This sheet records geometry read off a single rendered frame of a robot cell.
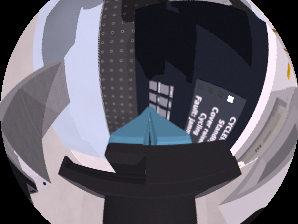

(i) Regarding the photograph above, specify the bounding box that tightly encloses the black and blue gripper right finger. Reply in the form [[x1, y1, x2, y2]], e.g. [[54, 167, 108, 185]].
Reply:
[[150, 107, 192, 145]]

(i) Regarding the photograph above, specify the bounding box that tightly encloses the white well pcr plate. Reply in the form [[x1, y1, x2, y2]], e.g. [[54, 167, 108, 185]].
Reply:
[[242, 105, 288, 165]]

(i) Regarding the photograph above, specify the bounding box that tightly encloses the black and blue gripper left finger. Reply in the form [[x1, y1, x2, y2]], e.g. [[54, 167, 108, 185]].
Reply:
[[108, 107, 150, 145]]

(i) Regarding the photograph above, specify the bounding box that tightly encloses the white real-time pcr cycler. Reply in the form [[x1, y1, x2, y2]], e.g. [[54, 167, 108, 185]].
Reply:
[[135, 0, 298, 224]]

